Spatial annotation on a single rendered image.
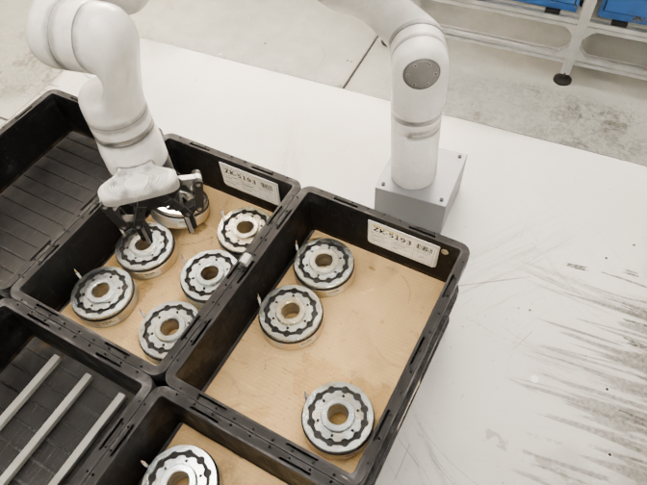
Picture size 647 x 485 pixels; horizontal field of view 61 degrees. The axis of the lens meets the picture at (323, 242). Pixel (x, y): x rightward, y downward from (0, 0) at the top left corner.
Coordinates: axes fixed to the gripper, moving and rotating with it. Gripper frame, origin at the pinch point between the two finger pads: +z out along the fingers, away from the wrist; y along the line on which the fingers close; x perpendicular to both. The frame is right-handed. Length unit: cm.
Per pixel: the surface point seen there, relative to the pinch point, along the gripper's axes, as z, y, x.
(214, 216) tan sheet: 17.5, -5.7, -15.1
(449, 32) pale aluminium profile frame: 87, -123, -149
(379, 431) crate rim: 9.1, -20.6, 34.2
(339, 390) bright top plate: 14.7, -17.8, 25.3
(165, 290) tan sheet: 17.6, 5.1, -1.8
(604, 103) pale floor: 100, -174, -96
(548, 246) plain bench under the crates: 31, -69, 3
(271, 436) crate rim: 7.7, -7.2, 31.1
